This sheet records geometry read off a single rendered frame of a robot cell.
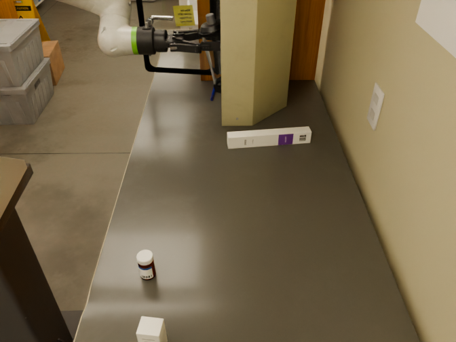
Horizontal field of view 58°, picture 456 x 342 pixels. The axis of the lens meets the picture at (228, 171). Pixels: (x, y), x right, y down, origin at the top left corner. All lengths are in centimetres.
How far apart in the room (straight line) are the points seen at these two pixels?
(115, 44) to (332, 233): 92
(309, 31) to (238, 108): 49
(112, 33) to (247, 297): 96
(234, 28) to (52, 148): 220
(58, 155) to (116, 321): 233
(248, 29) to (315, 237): 66
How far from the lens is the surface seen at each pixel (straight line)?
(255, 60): 137
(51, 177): 298
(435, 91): 93
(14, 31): 361
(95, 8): 153
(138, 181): 126
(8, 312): 160
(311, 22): 175
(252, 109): 145
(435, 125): 93
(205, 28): 144
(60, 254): 244
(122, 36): 148
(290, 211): 114
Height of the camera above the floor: 172
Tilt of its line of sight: 38 degrees down
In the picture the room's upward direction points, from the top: straight up
